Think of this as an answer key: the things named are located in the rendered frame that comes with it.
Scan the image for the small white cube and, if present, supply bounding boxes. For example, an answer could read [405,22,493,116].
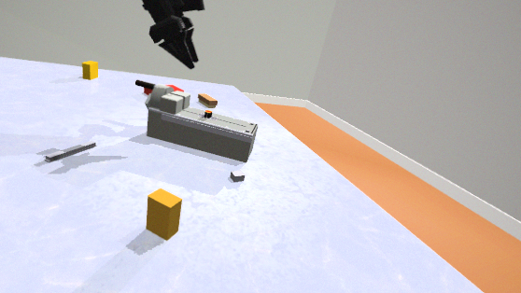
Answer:
[230,170,245,182]

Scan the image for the red flat block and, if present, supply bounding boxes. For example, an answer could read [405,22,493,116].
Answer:
[144,85,183,95]

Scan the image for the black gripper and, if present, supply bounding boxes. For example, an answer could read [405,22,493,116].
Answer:
[142,0,198,69]

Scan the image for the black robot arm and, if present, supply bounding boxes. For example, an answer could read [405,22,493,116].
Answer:
[170,0,204,17]

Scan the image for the tan rectangular block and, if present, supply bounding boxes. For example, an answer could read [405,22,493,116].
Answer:
[197,93,218,108]

